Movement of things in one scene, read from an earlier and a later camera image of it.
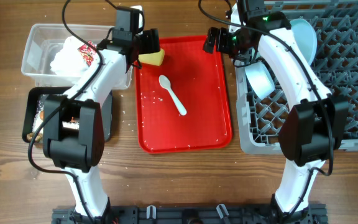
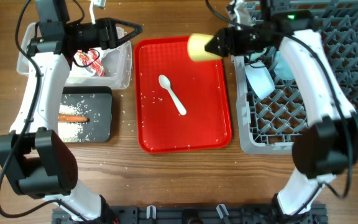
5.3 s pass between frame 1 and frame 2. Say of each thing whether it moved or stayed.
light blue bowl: stayed
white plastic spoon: stayed
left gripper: moved
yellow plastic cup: moved
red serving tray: stayed
